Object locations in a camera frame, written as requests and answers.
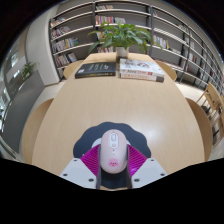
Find slatted wooden chairs and tables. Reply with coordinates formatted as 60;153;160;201
196;82;224;144

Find grey bookshelf unit with books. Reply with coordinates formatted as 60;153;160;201
49;0;224;98

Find black cartoon-face mouse pad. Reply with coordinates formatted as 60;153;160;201
72;121;152;190

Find small green floor plant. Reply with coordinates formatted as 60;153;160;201
20;61;38;81

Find red spine book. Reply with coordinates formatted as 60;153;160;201
119;73;165;83

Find black hardcover book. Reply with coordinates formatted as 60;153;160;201
74;61;117;80

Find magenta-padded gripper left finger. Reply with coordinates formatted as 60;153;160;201
59;143;103;190

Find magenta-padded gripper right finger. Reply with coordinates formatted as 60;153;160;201
124;143;168;190

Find round-backed wooden chair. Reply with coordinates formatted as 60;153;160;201
154;59;178;82
21;98;55;165
185;97;214;162
63;59;84;80

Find pale pink computer mouse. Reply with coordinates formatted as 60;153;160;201
99;129;129;175

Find white cover book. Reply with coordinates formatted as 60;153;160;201
118;58;165;78

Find grey counter partition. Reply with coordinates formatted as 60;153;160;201
1;71;46;153

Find green potted plant white pot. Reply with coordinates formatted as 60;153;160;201
87;21;164;62

